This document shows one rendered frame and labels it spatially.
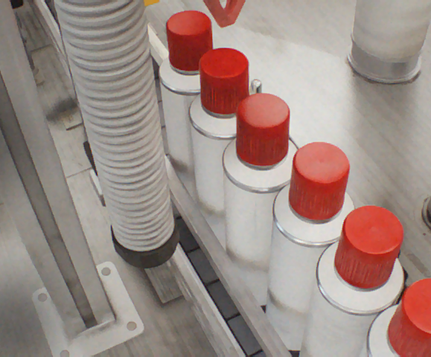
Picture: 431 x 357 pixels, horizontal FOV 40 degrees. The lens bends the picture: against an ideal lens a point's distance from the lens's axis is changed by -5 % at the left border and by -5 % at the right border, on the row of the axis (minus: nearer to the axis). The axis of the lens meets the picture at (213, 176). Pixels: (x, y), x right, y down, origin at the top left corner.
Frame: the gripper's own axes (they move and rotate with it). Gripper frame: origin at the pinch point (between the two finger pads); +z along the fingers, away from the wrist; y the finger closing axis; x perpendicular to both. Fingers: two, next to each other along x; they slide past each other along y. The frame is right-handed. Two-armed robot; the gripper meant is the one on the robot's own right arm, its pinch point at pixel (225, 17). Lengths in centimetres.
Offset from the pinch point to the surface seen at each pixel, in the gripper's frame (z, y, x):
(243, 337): 13.7, -22.3, 10.3
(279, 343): 5.5, -27.3, 10.1
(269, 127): -6.7, -19.8, 6.9
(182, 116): 0.3, -9.7, 8.6
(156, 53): 10.4, 10.9, 3.6
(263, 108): -6.7, -18.2, 6.4
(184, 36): -6.7, -9.2, 7.6
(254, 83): 6.8, -2.5, -1.5
